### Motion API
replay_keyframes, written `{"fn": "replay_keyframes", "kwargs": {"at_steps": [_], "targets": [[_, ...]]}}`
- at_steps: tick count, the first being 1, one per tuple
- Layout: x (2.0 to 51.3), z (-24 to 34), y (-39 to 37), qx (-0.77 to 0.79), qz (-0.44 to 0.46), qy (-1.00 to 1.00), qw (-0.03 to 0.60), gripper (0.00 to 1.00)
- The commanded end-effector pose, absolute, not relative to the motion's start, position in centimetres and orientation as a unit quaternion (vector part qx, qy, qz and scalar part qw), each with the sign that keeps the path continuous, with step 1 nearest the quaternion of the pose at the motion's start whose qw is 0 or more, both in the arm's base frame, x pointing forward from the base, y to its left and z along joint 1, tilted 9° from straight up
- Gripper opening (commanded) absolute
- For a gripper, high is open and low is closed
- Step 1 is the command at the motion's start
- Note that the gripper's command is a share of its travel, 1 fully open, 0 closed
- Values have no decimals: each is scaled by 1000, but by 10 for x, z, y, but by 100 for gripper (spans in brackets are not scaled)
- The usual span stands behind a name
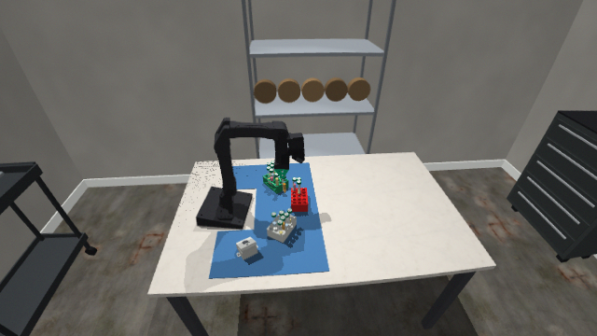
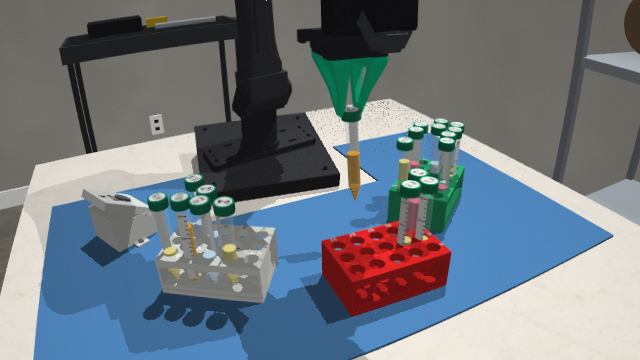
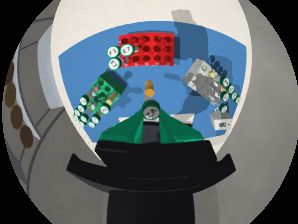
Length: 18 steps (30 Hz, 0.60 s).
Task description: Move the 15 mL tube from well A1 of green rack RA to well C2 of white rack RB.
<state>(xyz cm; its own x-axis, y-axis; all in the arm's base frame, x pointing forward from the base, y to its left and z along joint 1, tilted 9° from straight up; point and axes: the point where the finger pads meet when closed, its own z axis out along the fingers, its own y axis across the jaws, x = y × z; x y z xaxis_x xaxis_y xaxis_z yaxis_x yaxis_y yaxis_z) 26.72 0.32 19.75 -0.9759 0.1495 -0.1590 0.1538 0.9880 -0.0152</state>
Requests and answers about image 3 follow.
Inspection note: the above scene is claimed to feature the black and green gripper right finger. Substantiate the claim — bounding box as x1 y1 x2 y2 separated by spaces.
159 109 204 144

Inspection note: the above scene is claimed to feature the red tube rack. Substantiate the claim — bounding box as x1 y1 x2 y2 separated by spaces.
119 33 174 67

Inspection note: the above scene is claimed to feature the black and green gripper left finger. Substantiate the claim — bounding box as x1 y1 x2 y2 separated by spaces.
98 109 144 144

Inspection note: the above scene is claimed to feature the green tube rack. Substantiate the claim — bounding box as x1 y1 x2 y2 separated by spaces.
88 71 125 114

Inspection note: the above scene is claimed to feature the white test tube rack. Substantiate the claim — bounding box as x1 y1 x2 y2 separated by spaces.
182 59 223 105

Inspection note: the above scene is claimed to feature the blue bench mat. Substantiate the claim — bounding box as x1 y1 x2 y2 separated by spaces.
58 21 247 143

